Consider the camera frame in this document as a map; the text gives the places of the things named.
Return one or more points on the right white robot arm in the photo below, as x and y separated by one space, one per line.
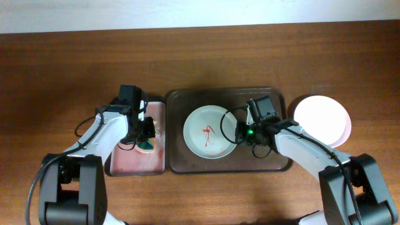
353 189

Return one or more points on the white plate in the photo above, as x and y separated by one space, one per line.
209 132
323 118

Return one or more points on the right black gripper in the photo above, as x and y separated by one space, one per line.
240 137

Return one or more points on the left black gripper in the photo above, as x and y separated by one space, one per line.
149 132

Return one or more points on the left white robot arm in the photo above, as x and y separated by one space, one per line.
72 184

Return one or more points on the large brown serving tray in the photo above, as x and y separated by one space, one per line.
181 160

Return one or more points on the small black soapy tray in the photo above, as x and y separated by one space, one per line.
127 161

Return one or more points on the green and yellow sponge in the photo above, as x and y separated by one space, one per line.
145 147

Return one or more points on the white plate front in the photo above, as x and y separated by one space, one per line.
323 118

